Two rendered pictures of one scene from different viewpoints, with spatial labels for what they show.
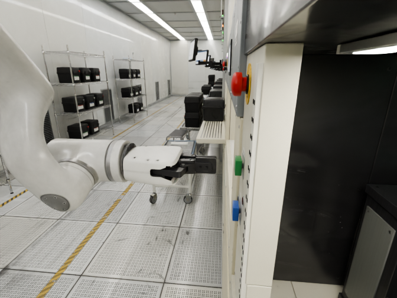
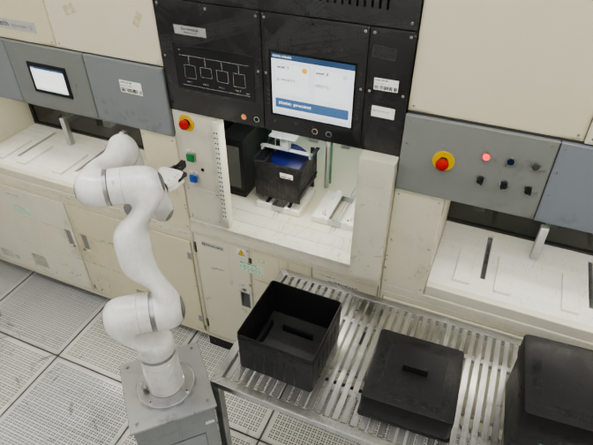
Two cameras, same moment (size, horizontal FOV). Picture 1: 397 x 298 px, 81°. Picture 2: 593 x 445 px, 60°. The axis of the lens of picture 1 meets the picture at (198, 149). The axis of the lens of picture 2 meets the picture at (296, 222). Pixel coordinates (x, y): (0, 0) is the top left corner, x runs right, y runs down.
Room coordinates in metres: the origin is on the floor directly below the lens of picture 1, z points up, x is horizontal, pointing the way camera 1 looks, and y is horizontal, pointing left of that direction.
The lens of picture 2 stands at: (-0.51, 1.47, 2.28)
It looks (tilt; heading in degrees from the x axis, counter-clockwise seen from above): 39 degrees down; 287
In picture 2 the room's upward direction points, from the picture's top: straight up
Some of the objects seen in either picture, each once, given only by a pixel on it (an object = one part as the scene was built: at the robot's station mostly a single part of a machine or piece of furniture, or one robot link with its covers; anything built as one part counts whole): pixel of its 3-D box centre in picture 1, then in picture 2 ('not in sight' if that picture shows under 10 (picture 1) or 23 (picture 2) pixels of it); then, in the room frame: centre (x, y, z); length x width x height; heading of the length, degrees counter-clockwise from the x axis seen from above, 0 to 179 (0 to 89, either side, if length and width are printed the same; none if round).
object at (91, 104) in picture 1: (85, 101); not in sight; (4.56, 2.20, 0.81); 0.30 x 0.28 x 0.26; 174
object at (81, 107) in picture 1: (74, 104); not in sight; (4.21, 2.24, 0.81); 0.30 x 0.28 x 0.26; 170
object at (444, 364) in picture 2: not in sight; (413, 378); (-0.58, 0.41, 0.83); 0.29 x 0.29 x 0.13; 87
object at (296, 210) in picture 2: not in sight; (286, 195); (0.10, -0.35, 0.89); 0.22 x 0.21 x 0.04; 84
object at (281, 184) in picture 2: not in sight; (286, 164); (0.10, -0.35, 1.06); 0.24 x 0.20 x 0.32; 174
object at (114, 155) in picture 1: (123, 160); not in sight; (0.44, 0.15, 1.20); 0.09 x 0.03 x 0.08; 174
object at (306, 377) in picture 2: not in sight; (290, 333); (-0.15, 0.37, 0.85); 0.28 x 0.28 x 0.17; 83
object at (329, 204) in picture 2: not in sight; (341, 209); (-0.17, -0.32, 0.89); 0.22 x 0.21 x 0.04; 84
